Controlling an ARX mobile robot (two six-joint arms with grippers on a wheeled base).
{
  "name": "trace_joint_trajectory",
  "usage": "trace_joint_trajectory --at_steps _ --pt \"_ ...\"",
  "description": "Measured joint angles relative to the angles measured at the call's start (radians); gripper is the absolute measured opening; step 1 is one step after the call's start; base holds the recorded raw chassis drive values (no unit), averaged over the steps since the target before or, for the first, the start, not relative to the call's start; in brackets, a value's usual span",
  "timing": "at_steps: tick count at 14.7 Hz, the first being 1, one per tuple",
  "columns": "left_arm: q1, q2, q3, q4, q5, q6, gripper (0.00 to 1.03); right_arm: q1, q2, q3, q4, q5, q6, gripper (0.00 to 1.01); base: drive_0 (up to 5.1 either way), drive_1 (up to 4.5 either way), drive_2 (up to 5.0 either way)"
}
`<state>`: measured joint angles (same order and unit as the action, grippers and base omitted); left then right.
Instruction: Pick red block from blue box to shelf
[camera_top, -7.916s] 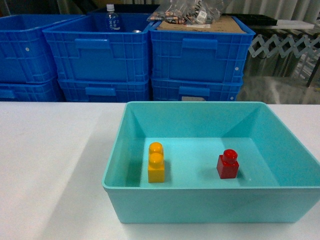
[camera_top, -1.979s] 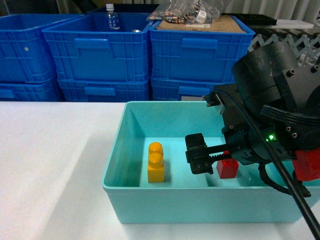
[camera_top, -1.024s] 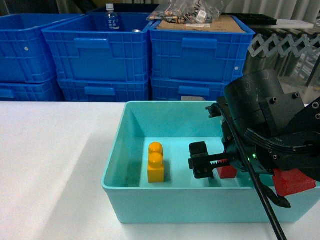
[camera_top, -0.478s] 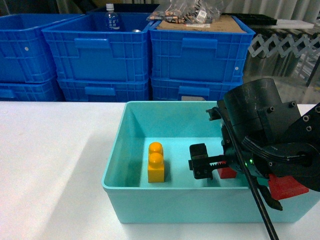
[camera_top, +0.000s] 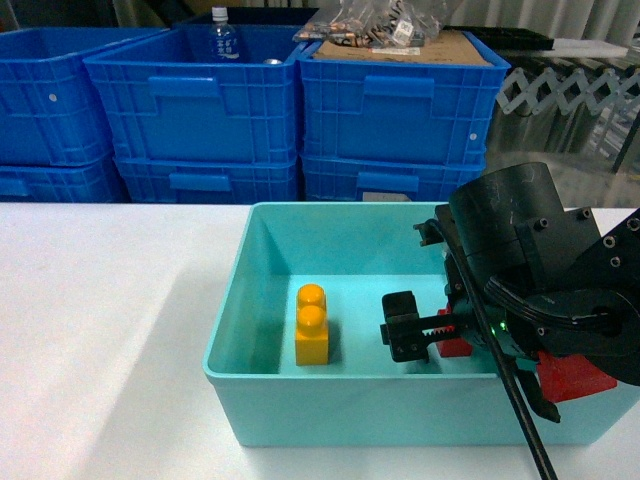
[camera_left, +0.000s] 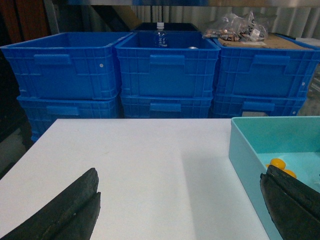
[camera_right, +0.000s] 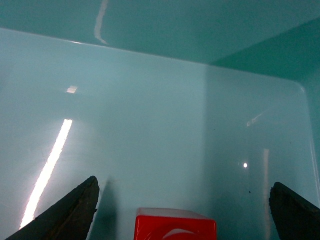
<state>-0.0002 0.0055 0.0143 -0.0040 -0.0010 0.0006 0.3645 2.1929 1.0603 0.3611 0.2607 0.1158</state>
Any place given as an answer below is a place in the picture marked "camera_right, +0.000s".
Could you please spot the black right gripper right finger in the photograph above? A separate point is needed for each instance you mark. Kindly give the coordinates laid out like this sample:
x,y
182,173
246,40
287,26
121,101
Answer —
x,y
295,218

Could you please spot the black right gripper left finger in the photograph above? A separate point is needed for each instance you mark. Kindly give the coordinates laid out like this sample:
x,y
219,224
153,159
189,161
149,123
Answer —
x,y
69,218

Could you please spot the red toy block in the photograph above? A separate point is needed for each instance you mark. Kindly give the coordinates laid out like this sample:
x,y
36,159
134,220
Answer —
x,y
173,224

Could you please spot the light teal plastic box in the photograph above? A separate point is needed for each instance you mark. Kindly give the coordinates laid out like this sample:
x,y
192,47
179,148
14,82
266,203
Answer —
x,y
200,105

